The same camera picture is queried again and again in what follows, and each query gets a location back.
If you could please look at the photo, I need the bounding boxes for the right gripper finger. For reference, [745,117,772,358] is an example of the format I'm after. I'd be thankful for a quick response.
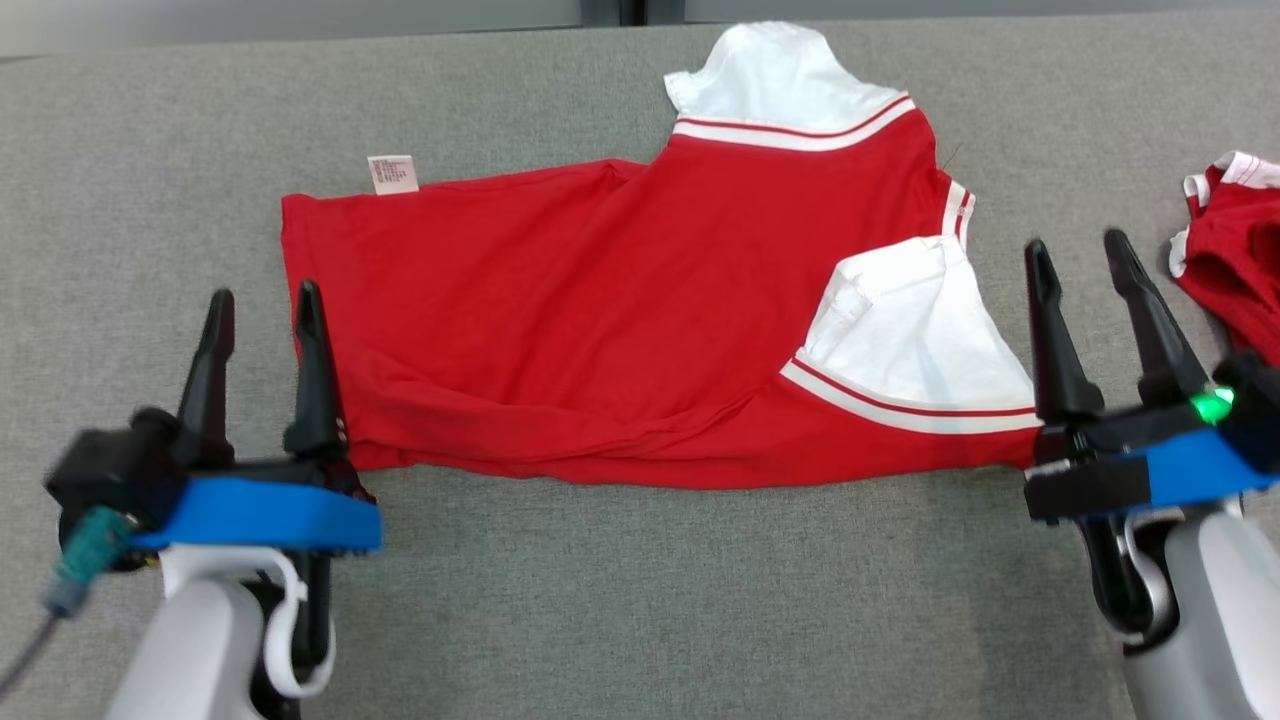
[1024,239,1105,423]
[1103,229,1211,406]

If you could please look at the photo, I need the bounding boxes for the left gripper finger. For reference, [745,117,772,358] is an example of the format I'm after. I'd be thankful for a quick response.
[283,279,348,461]
[175,289,237,469]

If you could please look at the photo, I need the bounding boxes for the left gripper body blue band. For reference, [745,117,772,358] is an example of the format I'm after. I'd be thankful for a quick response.
[135,458,383,556]

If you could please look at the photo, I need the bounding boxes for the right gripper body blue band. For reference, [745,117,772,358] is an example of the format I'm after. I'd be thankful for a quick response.
[1023,403,1279,523]

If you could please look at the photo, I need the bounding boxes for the red shorts with white stripe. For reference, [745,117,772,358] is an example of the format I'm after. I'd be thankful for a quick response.
[1168,150,1280,369]

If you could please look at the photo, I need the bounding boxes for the red shirt with white sleeves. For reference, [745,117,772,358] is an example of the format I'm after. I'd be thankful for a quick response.
[280,20,1046,491]

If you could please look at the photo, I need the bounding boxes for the grey partition post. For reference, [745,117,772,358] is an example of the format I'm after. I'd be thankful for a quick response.
[580,0,686,27]

